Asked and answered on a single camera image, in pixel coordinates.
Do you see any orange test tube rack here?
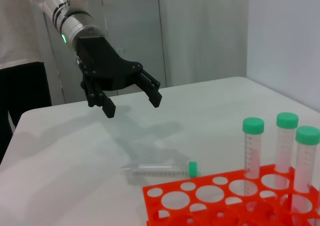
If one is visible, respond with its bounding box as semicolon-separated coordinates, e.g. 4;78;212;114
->
141;163;320;226

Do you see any person in white shirt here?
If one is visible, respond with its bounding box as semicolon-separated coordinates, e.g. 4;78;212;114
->
0;0;52;167

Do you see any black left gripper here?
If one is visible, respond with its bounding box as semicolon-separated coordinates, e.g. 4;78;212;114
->
74;35;163;119

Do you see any green capped clear test tube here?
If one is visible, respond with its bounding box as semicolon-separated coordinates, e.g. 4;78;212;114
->
119;160;199;179
241;117;265;197
275;112;300;187
291;125;320;212

